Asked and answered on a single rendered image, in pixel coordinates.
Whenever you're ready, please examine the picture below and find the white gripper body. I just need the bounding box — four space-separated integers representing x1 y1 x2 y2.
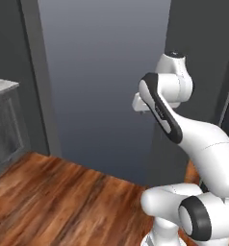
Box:
132 91 152 113

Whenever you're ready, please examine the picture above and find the grey cupboard run, marble top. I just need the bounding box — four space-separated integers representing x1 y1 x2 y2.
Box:
0 76 33 181

